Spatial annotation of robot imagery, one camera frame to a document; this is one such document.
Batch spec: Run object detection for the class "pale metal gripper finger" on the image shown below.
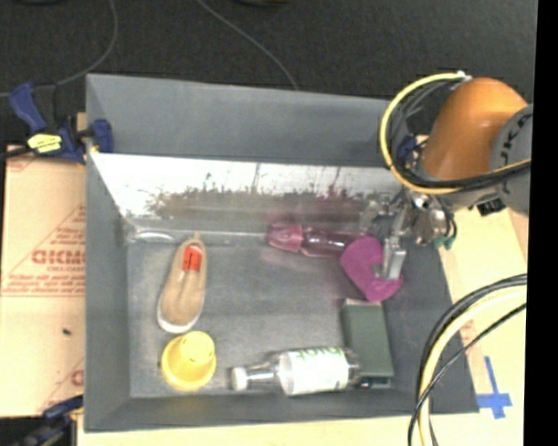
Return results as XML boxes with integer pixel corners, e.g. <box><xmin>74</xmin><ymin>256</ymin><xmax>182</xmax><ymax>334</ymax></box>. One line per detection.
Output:
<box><xmin>379</xmin><ymin>238</ymin><xmax>395</xmax><ymax>280</ymax></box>
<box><xmin>391</xmin><ymin>248</ymin><xmax>408</xmax><ymax>282</ymax></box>

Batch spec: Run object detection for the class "purple heart-shaped plastic piece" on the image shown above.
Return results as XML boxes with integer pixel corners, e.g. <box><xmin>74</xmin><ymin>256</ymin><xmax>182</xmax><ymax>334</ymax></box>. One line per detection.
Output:
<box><xmin>338</xmin><ymin>234</ymin><xmax>405</xmax><ymax>304</ymax></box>

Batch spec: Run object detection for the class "pink clear plastic bottle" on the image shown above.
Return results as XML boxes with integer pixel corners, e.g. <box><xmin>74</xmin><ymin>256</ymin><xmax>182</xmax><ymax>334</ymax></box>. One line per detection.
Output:
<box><xmin>265</xmin><ymin>221</ymin><xmax>367</xmax><ymax>260</ymax></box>

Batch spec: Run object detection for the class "dark green flat block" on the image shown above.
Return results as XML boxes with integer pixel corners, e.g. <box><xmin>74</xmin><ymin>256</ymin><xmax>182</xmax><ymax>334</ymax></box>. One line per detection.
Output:
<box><xmin>336</xmin><ymin>297</ymin><xmax>399</xmax><ymax>390</ymax></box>

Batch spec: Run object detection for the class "grey metal bin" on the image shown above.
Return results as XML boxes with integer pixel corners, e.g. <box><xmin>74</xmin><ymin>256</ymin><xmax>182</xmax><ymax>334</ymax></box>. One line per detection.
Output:
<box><xmin>72</xmin><ymin>73</ymin><xmax>491</xmax><ymax>445</ymax></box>

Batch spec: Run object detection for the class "clear bottle with white label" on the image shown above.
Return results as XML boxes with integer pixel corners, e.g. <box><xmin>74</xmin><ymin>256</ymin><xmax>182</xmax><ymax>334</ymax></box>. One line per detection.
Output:
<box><xmin>229</xmin><ymin>342</ymin><xmax>363</xmax><ymax>399</ymax></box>

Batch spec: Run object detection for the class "tan slip-on shoe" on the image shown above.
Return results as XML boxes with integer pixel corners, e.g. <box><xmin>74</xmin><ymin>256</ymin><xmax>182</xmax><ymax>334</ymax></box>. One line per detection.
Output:
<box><xmin>155</xmin><ymin>233</ymin><xmax>211</xmax><ymax>335</ymax></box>

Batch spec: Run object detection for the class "yellow plastic cup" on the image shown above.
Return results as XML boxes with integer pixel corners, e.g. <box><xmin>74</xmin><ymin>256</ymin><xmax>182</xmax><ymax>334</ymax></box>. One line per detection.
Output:
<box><xmin>159</xmin><ymin>329</ymin><xmax>218</xmax><ymax>394</ymax></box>

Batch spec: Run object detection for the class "clear glass thing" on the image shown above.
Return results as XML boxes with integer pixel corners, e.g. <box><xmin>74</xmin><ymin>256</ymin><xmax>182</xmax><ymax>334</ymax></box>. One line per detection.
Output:
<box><xmin>121</xmin><ymin>225</ymin><xmax>177</xmax><ymax>248</ymax></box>

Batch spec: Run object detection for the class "brown cardboard board red print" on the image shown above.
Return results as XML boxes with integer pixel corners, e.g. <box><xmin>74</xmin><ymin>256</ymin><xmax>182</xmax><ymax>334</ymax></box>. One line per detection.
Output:
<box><xmin>0</xmin><ymin>143</ymin><xmax>94</xmax><ymax>422</ymax></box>

